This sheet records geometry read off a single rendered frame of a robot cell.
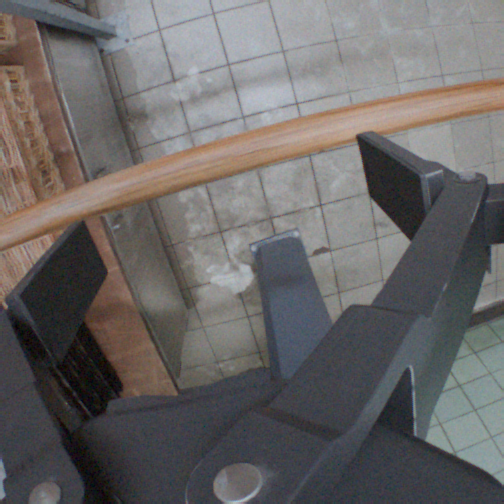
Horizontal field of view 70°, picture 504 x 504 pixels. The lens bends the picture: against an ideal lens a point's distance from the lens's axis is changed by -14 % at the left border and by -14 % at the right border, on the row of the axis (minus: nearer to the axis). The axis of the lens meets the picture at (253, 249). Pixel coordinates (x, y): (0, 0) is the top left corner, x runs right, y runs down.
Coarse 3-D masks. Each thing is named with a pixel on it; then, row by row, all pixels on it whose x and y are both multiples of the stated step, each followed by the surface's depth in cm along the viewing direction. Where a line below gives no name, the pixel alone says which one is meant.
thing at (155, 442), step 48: (240, 384) 6; (96, 432) 6; (144, 432) 6; (192, 432) 6; (384, 432) 5; (96, 480) 5; (144, 480) 5; (384, 480) 4; (432, 480) 4; (480, 480) 4
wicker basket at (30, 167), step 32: (0, 96) 68; (32, 96) 82; (0, 128) 84; (32, 128) 81; (0, 160) 87; (32, 160) 79; (0, 192) 90; (32, 192) 77; (0, 256) 97; (32, 256) 98; (0, 288) 100
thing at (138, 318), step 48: (48, 48) 84; (96, 48) 119; (48, 96) 83; (96, 96) 112; (96, 144) 106; (96, 240) 98; (144, 240) 130; (144, 288) 118; (96, 336) 109; (144, 336) 109; (144, 384) 116
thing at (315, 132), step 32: (416, 96) 30; (448, 96) 29; (480, 96) 29; (256, 128) 31; (288, 128) 30; (320, 128) 30; (352, 128) 30; (384, 128) 30; (160, 160) 31; (192, 160) 30; (224, 160) 30; (256, 160) 31; (64, 192) 32; (96, 192) 31; (128, 192) 31; (160, 192) 31; (0, 224) 31; (32, 224) 31; (64, 224) 32
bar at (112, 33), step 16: (0, 0) 53; (16, 0) 58; (32, 0) 65; (48, 0) 73; (32, 16) 70; (48, 16) 75; (64, 16) 81; (80, 16) 93; (112, 16) 125; (96, 32) 110; (112, 32) 122; (128, 32) 128; (112, 48) 130
